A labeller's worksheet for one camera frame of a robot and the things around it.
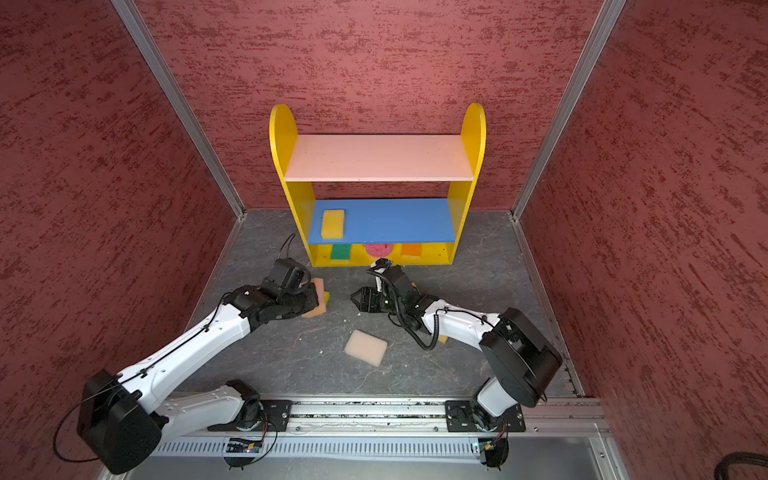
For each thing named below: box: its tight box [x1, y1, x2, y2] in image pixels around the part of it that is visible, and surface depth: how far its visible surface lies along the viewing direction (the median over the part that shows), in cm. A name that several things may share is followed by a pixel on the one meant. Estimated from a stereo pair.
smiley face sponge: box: [364, 243, 393, 258], surface depth 106 cm
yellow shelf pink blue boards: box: [269, 104, 487, 267], surface depth 83 cm
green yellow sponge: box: [332, 244, 351, 261], surface depth 108 cm
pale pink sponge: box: [344, 329, 388, 367], surface depth 86 cm
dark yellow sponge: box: [321, 209, 345, 240], surface depth 98 cm
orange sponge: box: [401, 243, 421, 256], surface depth 110 cm
